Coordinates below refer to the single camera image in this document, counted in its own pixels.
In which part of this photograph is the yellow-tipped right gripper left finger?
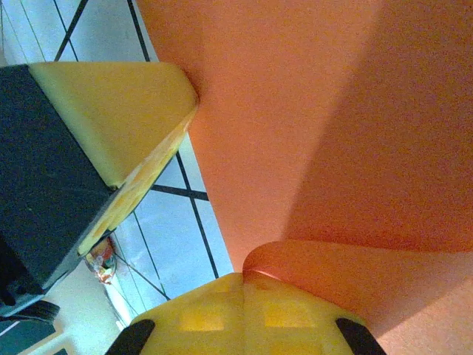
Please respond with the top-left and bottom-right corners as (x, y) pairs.
(105, 271), (245, 355)

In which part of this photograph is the colourful snack wrapper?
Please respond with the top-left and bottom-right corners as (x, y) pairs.
(84, 236), (120, 286)

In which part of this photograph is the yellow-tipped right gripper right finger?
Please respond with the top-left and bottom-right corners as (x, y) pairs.
(243, 272), (387, 355)

